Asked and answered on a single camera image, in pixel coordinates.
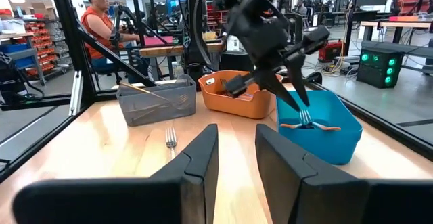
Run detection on pink mat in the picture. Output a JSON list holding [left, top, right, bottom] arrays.
[[143, 35, 175, 47]]

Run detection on wooden table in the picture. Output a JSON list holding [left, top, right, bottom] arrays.
[[359, 20, 433, 45]]

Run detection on blue storage crate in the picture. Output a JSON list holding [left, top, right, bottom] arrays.
[[0, 43, 37, 70]]

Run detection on person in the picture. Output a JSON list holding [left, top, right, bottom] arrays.
[[76, 0, 142, 75], [293, 0, 306, 16]]

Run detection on grey plastic bin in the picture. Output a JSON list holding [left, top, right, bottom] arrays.
[[116, 74, 198, 127]]

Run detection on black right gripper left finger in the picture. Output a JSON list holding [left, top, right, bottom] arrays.
[[12, 123, 220, 224]]

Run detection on black computer green lights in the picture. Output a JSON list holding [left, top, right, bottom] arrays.
[[356, 46, 404, 89]]

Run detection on cardboard box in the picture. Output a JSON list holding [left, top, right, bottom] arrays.
[[6, 0, 58, 21]]

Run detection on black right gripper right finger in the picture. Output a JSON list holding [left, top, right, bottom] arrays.
[[255, 123, 433, 224]]

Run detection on shelf with red bins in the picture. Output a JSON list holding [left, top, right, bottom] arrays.
[[23, 20, 70, 79]]

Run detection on black aluminium table frame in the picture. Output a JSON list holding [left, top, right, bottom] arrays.
[[0, 0, 433, 184]]

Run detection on red equipment box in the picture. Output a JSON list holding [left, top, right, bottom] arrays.
[[318, 40, 344, 64]]

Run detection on orange plastic bin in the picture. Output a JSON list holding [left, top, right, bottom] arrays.
[[198, 70, 283, 120]]

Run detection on wooden workbench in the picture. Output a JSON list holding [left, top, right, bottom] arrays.
[[138, 41, 225, 60]]

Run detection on blue plastic bin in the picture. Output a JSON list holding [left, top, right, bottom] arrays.
[[275, 90, 364, 166]]

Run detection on silver metal bracket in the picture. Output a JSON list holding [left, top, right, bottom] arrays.
[[68, 70, 85, 117]]

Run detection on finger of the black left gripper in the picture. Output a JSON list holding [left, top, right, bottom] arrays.
[[286, 51, 311, 108], [256, 68, 302, 113]]

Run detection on white jug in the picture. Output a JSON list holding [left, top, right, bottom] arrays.
[[226, 35, 241, 53]]

